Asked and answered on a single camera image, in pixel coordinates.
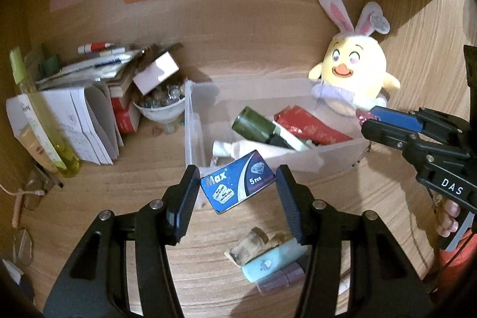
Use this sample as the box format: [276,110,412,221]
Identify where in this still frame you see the yellow chick plush toy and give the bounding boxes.
[309,0,401,117]

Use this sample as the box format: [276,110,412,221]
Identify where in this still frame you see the yellow-green spray bottle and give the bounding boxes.
[9,47,81,178]

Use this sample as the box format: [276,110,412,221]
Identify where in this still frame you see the clear plastic storage bin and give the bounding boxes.
[184,75,369,175]

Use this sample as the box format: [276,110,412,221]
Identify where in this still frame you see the red foil packet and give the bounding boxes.
[273,106,354,146]

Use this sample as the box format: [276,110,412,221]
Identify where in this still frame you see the white pen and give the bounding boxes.
[93,55,133,67]

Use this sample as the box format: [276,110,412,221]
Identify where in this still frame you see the person's right hand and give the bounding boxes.
[436,199,461,237]

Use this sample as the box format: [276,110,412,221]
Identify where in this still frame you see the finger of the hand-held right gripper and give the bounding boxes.
[369,106,468,146]
[361,119,416,155]

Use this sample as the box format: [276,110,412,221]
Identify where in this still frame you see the beige sunscreen tube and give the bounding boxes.
[18,124,62,173]

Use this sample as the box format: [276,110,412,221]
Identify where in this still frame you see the small blue box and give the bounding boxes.
[200,150,277,215]

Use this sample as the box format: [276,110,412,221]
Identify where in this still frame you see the person's right forearm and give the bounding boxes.
[434,247,477,318]

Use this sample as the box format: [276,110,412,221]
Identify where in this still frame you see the red and white marker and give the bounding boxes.
[78,41,114,55]

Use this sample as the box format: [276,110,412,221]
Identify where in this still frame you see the dark green object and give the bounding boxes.
[39,55,61,77]

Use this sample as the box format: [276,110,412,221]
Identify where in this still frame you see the thin frame eyeglasses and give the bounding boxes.
[24,169,64,210]
[13,229,34,266]

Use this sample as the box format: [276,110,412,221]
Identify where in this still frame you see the small white cardboard box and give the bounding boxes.
[132,52,180,95]

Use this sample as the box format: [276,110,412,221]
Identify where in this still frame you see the light teal tube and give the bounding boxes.
[242,241,306,282]

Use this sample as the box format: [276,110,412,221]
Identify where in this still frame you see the pale pink cream tube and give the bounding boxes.
[212,137,323,173]

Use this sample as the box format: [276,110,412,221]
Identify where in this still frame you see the white folded paper leaflet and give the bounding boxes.
[5,85,125,166]

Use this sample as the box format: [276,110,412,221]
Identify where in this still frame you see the white bowl of glass beads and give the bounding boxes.
[133,80,187,125]

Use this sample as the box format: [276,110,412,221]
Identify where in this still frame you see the small corked glass vial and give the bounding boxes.
[224,227,270,266]

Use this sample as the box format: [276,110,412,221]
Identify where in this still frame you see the dark green glass bottle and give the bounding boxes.
[231,107,314,151]

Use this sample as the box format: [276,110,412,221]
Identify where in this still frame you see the white charging cable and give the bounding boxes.
[0,184,45,196]

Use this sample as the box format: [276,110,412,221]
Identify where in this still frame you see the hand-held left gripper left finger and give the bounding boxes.
[43,165,201,318]

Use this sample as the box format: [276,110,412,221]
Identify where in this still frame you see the stack of printed papers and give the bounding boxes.
[35,49,144,89]

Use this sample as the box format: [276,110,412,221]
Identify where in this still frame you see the red cardboard box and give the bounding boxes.
[111,96,131,114]
[114,106,141,134]

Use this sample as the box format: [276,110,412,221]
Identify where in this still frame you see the pale purple small box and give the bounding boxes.
[257,260,310,296]

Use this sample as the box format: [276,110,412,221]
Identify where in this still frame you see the loose glass beads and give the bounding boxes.
[151,122,185,135]

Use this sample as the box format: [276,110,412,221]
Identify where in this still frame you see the pink plastic hair clip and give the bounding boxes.
[356,108,382,127]

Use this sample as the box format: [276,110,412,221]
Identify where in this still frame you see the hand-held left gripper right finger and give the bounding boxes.
[276,165,436,318]

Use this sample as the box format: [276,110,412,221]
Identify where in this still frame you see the pale wooden stick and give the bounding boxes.
[11,187,25,229]

